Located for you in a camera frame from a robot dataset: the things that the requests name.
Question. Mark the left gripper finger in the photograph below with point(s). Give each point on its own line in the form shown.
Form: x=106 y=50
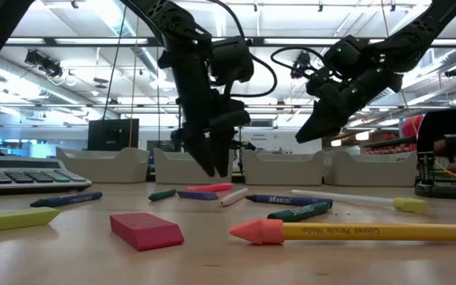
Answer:
x=224 y=152
x=202 y=152

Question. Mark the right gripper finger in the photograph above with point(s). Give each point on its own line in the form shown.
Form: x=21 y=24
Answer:
x=321 y=105
x=325 y=120

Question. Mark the orange red marker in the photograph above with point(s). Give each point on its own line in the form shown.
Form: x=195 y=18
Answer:
x=212 y=187

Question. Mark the blue eraser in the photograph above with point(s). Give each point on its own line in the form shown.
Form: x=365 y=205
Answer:
x=197 y=195

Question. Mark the white crayon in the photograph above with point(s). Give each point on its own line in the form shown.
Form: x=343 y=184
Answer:
x=234 y=197

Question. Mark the teal green crayon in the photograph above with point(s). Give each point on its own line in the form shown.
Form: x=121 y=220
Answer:
x=162 y=195

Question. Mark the dark blue marker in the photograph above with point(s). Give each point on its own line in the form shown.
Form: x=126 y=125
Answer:
x=283 y=200

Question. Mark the white pencil yellow eraser cap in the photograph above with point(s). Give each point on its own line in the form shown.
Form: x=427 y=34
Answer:
x=350 y=196

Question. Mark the dark green crayon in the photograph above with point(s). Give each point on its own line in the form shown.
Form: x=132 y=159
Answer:
x=299 y=212

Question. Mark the red eraser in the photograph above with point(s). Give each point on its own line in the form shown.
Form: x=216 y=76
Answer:
x=145 y=231

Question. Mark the yellow pencil orange eraser cap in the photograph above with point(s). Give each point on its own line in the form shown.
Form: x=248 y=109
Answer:
x=370 y=232

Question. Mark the blue crayon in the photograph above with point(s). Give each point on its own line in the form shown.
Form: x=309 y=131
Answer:
x=65 y=199

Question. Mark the yellow eraser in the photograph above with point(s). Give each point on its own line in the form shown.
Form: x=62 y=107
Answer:
x=10 y=219

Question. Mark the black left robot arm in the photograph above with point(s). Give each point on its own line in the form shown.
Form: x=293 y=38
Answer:
x=164 y=16

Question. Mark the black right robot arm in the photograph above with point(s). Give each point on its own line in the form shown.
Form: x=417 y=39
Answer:
x=418 y=31

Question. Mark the grey plastic bin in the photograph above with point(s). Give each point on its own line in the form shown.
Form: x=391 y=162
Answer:
x=172 y=168
x=101 y=166
x=283 y=168
x=370 y=170

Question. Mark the white sign board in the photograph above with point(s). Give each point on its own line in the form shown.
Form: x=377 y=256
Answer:
x=279 y=140

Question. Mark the red round object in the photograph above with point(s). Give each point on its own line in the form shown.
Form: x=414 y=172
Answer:
x=412 y=126

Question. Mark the black monitor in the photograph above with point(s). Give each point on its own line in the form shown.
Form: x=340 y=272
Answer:
x=113 y=134

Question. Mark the person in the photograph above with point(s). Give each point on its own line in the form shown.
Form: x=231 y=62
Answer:
x=455 y=152

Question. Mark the black ceiling fixture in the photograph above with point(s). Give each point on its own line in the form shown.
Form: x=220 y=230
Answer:
x=44 y=63

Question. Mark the grey desk calculator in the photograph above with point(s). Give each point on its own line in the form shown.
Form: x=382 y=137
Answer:
x=26 y=176

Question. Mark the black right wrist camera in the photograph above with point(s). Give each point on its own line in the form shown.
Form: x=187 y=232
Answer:
x=319 y=81

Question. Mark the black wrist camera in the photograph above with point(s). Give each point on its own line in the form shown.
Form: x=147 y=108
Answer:
x=232 y=59
x=319 y=81

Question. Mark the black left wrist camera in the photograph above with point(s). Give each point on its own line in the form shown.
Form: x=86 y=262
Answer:
x=232 y=59

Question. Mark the black ceiling camera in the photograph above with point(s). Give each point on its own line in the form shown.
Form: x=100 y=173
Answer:
x=301 y=63

